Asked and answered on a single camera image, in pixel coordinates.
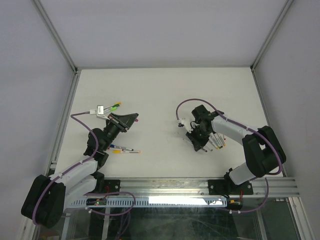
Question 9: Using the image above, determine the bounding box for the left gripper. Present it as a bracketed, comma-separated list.
[101, 112, 138, 151]

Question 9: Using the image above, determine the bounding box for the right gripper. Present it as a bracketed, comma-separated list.
[185, 125, 211, 151]

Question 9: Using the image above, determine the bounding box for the red brown capped pen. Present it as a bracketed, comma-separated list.
[211, 135, 223, 149]

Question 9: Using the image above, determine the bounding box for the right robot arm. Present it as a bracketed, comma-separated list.
[186, 105, 287, 194]

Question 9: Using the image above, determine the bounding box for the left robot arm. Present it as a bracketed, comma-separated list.
[20, 113, 139, 228]

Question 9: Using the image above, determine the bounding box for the green capped pen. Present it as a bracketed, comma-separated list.
[104, 106, 119, 113]

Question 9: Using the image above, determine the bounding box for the yellow capped pen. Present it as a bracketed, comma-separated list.
[105, 101, 122, 109]

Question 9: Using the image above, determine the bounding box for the opened yellow pen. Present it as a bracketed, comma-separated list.
[214, 133, 226, 147]

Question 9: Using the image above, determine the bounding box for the pile of capped pens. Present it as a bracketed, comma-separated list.
[108, 144, 141, 154]

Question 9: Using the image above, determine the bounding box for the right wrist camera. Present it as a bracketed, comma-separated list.
[177, 117, 193, 133]

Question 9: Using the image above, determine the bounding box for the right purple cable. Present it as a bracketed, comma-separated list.
[175, 98, 282, 215]

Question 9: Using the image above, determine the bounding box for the purple cable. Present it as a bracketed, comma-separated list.
[32, 112, 137, 233]
[175, 98, 282, 215]

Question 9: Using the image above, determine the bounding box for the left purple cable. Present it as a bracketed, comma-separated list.
[32, 112, 137, 233]

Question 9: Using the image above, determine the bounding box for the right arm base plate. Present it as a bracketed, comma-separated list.
[207, 179, 254, 197]

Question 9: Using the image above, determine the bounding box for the slotted cable duct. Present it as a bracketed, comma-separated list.
[69, 196, 227, 209]

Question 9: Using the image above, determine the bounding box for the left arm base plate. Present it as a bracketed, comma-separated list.
[85, 178, 121, 196]

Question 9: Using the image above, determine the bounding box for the aluminium front rail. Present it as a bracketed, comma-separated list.
[31, 176, 301, 198]

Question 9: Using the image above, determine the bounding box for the right frame post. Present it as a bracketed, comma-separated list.
[250, 0, 295, 72]

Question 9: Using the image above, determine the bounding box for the frame post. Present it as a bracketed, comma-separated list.
[31, 0, 78, 73]
[250, 0, 295, 72]

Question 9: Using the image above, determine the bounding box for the left frame post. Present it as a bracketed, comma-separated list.
[31, 0, 78, 73]

